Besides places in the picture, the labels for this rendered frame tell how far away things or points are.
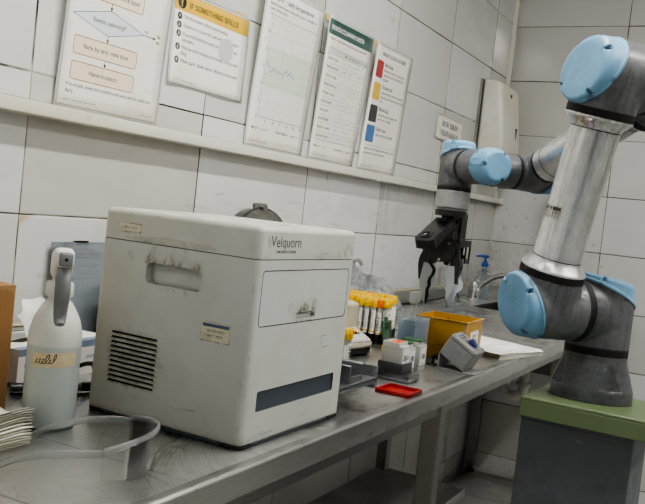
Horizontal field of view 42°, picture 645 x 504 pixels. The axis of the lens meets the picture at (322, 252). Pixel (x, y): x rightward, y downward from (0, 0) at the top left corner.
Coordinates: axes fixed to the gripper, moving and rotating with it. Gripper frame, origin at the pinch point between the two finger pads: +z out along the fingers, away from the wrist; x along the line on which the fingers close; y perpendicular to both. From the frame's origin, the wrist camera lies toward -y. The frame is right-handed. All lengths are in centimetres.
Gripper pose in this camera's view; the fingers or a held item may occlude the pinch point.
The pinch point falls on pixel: (435, 299)
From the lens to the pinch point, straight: 185.3
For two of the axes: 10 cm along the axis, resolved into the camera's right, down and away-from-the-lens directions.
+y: 5.8, 0.4, 8.1
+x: -8.1, -1.2, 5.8
